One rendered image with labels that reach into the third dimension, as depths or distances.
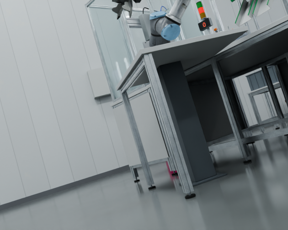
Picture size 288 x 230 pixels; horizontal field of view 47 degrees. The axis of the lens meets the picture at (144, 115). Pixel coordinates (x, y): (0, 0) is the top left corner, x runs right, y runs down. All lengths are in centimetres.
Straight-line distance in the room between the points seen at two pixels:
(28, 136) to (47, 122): 38
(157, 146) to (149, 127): 20
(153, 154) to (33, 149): 304
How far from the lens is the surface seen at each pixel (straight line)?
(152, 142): 314
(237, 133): 254
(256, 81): 477
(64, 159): 578
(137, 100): 319
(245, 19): 265
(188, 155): 221
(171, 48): 192
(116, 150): 585
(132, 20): 373
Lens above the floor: 35
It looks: 5 degrees up
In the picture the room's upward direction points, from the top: 17 degrees counter-clockwise
